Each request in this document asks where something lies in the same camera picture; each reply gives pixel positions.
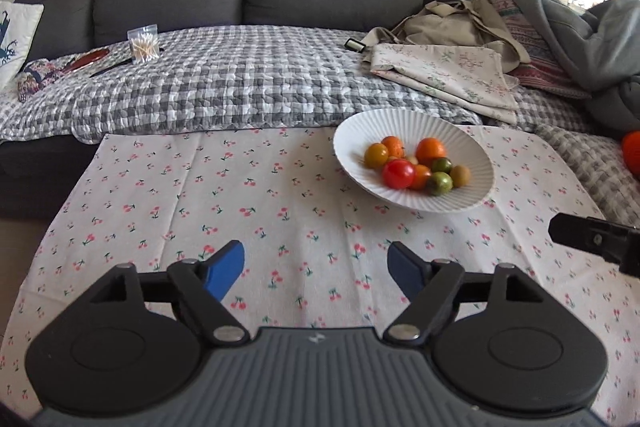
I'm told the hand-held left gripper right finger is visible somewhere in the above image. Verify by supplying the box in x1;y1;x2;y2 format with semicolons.
382;241;547;348

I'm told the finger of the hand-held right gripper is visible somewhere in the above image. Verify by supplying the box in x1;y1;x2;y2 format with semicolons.
548;213;640;279

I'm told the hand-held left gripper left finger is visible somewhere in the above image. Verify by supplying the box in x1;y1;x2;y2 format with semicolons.
90;239;251;348

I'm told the red tomato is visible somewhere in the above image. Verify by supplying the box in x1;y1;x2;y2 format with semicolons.
382;159;416;190

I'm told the yellow-orange tomato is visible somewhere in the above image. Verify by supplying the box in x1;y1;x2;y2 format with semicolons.
363;142;390;169

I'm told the large orange mandarin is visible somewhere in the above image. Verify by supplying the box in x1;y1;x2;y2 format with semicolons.
415;137;447;168

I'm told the small orange mandarin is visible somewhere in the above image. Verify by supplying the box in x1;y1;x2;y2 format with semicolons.
381;135;407;159

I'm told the white ribbed plate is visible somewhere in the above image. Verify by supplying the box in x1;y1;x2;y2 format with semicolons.
333;108;496;212

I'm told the grey woven mat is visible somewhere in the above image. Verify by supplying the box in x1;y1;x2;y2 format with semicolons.
531;123;640;229

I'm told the cherry print cloth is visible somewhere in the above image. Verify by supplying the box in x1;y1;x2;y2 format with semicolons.
0;124;640;424

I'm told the orange cherry tomato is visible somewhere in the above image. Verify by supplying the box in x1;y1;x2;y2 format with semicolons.
412;164;433;191

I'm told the grey white checkered blanket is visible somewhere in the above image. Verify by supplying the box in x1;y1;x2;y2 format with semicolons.
0;25;601;146

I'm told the patterned striped pillow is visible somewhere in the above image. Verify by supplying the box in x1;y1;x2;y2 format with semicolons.
467;0;592;101

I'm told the grey-blue fleece blanket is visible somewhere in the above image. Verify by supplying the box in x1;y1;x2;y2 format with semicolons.
501;0;640;108

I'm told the folded floral cloth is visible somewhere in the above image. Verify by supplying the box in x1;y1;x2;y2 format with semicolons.
369;42;521;126

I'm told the black pen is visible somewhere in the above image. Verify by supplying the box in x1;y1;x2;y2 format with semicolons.
89;59;133;78

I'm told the clear bag of cotton swabs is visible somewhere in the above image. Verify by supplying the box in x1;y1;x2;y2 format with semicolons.
126;25;162;66

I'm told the beige canvas bag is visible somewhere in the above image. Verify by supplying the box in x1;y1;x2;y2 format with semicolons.
360;0;531;76

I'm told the red oval object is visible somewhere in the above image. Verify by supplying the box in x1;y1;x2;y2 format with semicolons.
61;48;111;74

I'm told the patterned fabric pouch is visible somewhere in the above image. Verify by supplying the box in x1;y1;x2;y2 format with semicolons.
14;59;64;104

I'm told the white cushion with blue print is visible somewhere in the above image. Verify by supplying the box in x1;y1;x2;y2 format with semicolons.
0;1;45;90

